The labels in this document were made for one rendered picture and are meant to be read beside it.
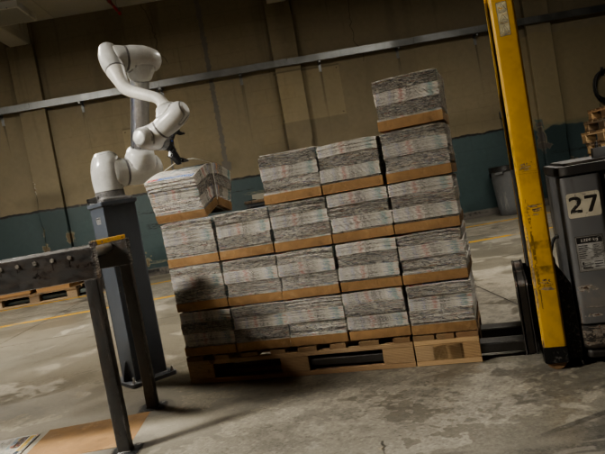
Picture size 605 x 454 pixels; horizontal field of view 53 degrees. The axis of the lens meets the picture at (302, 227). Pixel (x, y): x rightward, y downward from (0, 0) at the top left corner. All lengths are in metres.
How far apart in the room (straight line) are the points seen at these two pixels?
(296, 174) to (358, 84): 7.11
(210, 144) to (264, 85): 1.26
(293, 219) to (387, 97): 0.70
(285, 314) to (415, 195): 0.84
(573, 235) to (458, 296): 0.55
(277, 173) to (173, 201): 0.58
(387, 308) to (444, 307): 0.25
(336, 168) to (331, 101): 7.04
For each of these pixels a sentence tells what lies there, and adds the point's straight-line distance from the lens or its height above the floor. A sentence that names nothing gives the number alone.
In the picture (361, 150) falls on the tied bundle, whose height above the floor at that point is 1.00.
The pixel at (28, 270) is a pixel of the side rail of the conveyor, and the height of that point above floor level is 0.75.
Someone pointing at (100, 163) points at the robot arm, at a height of 1.21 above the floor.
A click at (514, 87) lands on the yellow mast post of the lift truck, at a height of 1.12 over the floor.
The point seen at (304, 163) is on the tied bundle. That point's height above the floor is 0.99.
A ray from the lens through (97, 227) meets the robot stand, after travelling 3.50.
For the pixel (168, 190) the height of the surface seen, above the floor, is 0.99.
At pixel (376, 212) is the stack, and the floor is 0.72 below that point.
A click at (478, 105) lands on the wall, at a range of 10.25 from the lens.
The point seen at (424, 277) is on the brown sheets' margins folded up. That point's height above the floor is 0.40.
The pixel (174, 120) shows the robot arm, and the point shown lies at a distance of 2.90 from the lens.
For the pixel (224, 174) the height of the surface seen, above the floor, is 1.04.
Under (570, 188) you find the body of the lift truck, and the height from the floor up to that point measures 0.70.
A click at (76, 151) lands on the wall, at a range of 10.19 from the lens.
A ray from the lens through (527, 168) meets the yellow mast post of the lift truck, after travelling 2.51.
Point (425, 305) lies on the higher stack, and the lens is 2.78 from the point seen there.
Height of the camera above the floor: 0.85
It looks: 3 degrees down
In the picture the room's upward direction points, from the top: 10 degrees counter-clockwise
